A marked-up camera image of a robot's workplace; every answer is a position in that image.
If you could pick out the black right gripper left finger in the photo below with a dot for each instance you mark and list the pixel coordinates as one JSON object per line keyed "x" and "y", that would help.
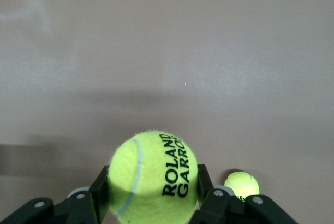
{"x": 78, "y": 208}

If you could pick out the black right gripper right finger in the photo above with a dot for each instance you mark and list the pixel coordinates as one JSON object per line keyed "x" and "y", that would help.
{"x": 221, "y": 208}

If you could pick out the yellow Roland Garros tennis ball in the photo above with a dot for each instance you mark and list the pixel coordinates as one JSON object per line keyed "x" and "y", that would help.
{"x": 151, "y": 177}

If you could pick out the yellow Wilson tennis ball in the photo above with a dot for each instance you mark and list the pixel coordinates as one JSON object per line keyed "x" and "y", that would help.
{"x": 241, "y": 182}

